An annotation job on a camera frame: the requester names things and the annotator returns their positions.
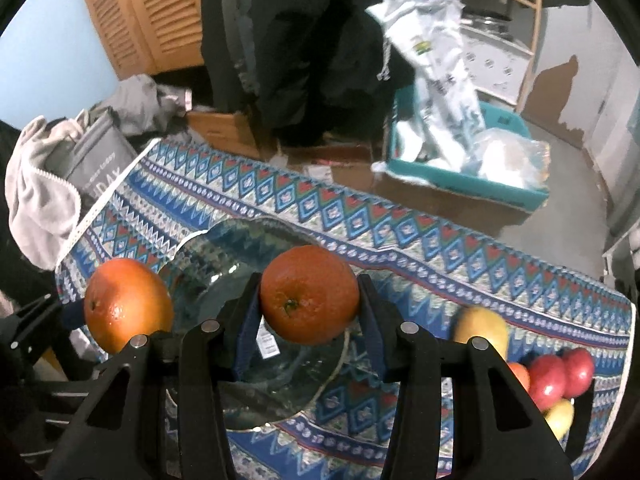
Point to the small red orange fruit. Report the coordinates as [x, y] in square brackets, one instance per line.
[520, 375]

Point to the printed white plastic bag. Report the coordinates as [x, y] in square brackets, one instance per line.
[435, 70]

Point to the red apple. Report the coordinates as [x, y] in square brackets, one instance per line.
[547, 380]
[580, 367]

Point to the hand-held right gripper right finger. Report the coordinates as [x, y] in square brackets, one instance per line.
[374, 332]

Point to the wooden louvered door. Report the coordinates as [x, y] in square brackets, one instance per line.
[150, 15]

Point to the teal box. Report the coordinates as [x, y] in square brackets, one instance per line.
[450, 185]

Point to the wooden shelf frame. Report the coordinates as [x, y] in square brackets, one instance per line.
[537, 20]

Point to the blue patterned tablecloth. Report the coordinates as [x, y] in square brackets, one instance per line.
[400, 240]

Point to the white printed cabinet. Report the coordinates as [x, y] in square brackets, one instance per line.
[495, 67]

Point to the clear plastic bag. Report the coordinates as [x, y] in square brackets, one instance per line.
[510, 155]

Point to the orange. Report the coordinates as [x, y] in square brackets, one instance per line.
[127, 305]
[310, 295]

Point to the grey clothes pile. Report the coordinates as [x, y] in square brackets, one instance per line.
[140, 105]

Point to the dark hanging clothes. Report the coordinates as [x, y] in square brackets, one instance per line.
[310, 35]

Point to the clear glass bowl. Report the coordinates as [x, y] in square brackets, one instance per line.
[210, 280]

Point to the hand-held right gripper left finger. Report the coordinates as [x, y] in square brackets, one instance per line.
[242, 340]

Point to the grey fabric bag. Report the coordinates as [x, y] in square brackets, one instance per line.
[95, 165]

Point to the small brown cardboard box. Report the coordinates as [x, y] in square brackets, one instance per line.
[225, 132]

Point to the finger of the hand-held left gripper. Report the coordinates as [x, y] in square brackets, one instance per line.
[72, 316]

